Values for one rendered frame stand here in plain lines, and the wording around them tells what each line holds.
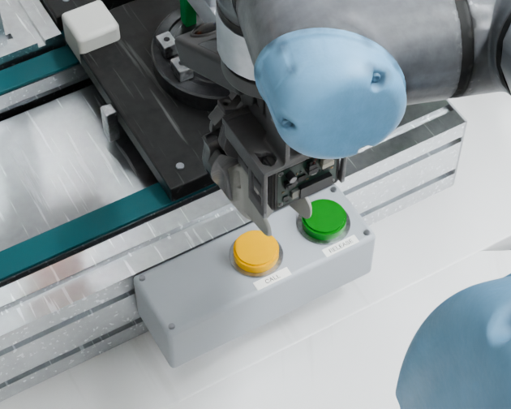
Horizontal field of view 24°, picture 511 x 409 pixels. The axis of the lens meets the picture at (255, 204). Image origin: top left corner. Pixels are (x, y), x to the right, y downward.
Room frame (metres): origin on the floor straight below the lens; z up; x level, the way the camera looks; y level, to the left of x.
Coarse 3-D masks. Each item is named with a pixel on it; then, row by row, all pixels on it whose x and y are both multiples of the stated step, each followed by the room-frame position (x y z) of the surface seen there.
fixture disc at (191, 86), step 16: (176, 16) 0.86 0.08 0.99; (160, 32) 0.84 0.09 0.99; (176, 32) 0.84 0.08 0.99; (160, 64) 0.79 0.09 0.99; (160, 80) 0.78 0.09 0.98; (176, 80) 0.77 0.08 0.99; (192, 80) 0.77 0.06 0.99; (208, 80) 0.77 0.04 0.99; (176, 96) 0.76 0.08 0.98; (192, 96) 0.75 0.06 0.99; (208, 96) 0.75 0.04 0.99; (224, 96) 0.75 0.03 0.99
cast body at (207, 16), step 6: (192, 0) 0.82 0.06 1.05; (198, 0) 0.81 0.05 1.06; (204, 0) 0.80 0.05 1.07; (210, 0) 0.79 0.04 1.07; (192, 6) 0.82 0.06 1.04; (198, 6) 0.81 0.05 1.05; (204, 6) 0.80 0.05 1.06; (210, 6) 0.79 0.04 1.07; (198, 12) 0.81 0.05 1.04; (204, 12) 0.80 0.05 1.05; (210, 12) 0.79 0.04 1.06; (204, 18) 0.80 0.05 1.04; (210, 18) 0.79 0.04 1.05
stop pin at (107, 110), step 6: (102, 108) 0.76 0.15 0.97; (108, 108) 0.76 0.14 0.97; (102, 114) 0.75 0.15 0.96; (108, 114) 0.75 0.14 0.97; (114, 114) 0.75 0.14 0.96; (102, 120) 0.76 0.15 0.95; (108, 120) 0.75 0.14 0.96; (114, 120) 0.75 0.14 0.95; (108, 126) 0.75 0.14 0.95; (114, 126) 0.75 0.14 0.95; (108, 132) 0.75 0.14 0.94; (114, 132) 0.75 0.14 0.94; (108, 138) 0.75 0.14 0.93; (114, 138) 0.75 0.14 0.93
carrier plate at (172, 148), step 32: (160, 0) 0.90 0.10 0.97; (128, 32) 0.86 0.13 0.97; (96, 64) 0.81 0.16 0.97; (128, 64) 0.81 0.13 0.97; (128, 96) 0.77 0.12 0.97; (160, 96) 0.77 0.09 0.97; (128, 128) 0.73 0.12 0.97; (160, 128) 0.73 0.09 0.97; (192, 128) 0.73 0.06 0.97; (160, 160) 0.69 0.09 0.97; (192, 160) 0.69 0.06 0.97; (192, 192) 0.67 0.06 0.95
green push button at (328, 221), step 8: (320, 200) 0.64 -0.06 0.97; (328, 200) 0.64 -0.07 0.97; (312, 208) 0.63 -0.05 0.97; (320, 208) 0.63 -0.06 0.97; (328, 208) 0.63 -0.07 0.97; (336, 208) 0.63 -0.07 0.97; (312, 216) 0.62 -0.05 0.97; (320, 216) 0.62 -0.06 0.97; (328, 216) 0.62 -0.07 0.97; (336, 216) 0.62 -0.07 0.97; (344, 216) 0.62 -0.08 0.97; (304, 224) 0.62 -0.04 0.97; (312, 224) 0.62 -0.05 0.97; (320, 224) 0.62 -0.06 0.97; (328, 224) 0.62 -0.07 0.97; (336, 224) 0.62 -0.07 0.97; (344, 224) 0.62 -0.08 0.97; (312, 232) 0.61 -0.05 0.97; (320, 232) 0.61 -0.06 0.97; (328, 232) 0.61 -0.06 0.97; (336, 232) 0.61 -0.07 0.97
